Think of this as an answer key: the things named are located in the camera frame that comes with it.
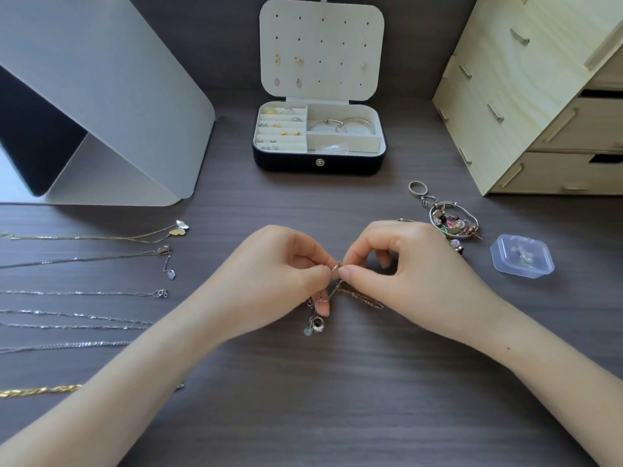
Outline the person's left forearm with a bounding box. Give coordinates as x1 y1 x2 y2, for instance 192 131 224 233
0 287 244 467

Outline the person's right forearm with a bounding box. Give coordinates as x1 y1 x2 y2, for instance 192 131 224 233
435 267 623 428

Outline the grey folded panel stand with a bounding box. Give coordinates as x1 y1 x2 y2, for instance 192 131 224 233
0 0 217 208

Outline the person's left hand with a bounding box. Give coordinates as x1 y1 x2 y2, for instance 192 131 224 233
207 225 336 342

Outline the light wooden drawer organiser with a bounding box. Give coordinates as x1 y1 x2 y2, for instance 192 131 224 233
432 0 623 197

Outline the flat silver chain necklace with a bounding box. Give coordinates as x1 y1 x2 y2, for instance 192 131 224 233
0 340 133 355

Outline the thick gold braided chain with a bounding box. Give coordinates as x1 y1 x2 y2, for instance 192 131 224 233
0 383 186 400

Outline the gold butterfly pendant necklace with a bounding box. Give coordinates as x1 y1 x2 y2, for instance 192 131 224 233
0 219 191 242

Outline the black jewellery box, white lining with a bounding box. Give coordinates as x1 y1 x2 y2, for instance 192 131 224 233
251 0 388 177

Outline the silver necklace with round charms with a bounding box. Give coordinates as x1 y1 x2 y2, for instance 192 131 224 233
303 282 337 337

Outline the small clear plastic box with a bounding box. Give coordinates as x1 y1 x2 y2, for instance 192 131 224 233
489 233 556 278

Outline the person's right hand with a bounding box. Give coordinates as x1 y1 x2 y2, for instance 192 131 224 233
338 220 487 337

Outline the twisted silver chain necklace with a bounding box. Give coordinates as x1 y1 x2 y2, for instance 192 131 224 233
0 308 154 332

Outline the rose gold chain necklace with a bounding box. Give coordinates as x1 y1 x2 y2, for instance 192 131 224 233
334 259 386 313

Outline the silver bangle with colourful charms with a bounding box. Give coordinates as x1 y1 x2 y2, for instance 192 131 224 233
428 202 483 240

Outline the silver open bangle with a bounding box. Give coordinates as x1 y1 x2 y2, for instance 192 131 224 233
309 118 345 138
341 117 376 137

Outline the silver necklace with heart pendant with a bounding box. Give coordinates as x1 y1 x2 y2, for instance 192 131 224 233
0 245 177 281

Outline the thin silver chain necklace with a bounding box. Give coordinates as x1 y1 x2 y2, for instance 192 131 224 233
0 288 169 300

